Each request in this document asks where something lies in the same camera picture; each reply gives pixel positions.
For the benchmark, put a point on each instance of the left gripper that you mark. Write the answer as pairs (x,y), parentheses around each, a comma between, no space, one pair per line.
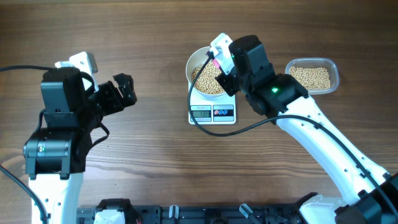
(118,101)

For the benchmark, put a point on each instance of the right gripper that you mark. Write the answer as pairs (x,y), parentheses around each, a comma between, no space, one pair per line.
(223,79)

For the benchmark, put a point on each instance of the pink plastic measuring scoop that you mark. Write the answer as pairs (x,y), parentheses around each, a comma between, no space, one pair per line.
(216,64)

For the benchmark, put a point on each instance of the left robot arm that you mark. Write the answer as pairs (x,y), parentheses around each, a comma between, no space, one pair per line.
(55,155)

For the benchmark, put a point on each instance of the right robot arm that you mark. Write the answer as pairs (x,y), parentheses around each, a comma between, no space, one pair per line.
(368,191)

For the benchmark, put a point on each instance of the soybeans in white bowl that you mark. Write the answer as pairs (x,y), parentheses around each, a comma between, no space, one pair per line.
(207,83)

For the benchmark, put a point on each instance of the white digital kitchen scale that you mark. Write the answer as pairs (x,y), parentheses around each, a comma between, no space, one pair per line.
(212,109)

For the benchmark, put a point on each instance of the white bowl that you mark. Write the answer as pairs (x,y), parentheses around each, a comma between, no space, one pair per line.
(193,66)

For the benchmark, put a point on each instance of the pile of soybeans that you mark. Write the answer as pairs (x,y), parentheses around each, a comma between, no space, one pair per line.
(311,78)

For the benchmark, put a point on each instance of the clear plastic container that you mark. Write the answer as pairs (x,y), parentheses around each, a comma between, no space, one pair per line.
(317,63)

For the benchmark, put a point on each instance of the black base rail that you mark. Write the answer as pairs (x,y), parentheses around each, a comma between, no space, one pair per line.
(278,214)

